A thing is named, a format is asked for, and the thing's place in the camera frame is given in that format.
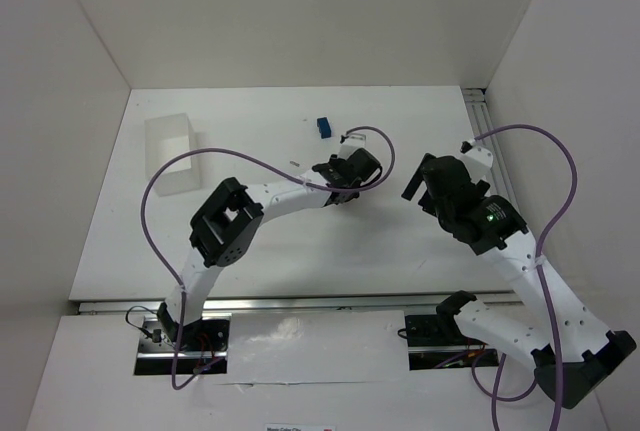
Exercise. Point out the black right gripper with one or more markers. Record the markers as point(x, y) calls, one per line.
point(426, 191)

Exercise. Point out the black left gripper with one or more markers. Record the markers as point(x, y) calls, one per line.
point(331, 171)

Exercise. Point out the blue wood block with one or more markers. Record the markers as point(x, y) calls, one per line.
point(324, 127)

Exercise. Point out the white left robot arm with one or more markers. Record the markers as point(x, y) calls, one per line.
point(223, 228)

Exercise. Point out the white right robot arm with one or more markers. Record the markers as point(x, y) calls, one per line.
point(570, 351)

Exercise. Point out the white paper label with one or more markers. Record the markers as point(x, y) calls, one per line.
point(296, 427)

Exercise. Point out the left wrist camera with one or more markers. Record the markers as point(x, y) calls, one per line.
point(349, 143)

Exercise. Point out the aluminium front rail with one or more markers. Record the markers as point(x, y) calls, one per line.
point(228, 305)

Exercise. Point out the aluminium side rail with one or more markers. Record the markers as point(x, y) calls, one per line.
point(477, 110)

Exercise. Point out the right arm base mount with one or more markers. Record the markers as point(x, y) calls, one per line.
point(429, 347)

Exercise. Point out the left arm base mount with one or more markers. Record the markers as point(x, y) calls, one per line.
point(203, 350)

